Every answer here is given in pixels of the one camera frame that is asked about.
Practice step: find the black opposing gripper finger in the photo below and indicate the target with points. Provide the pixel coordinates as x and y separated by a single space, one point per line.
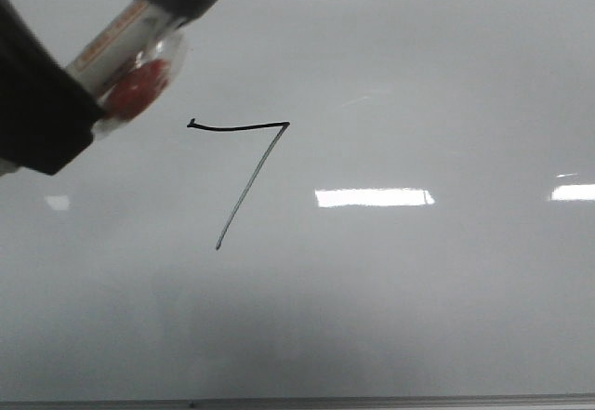
46 117

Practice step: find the white whiteboard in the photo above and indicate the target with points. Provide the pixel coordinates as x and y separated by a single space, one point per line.
334 198

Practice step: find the clear plastic wrap red tape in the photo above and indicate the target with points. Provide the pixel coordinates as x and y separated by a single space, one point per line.
153 72

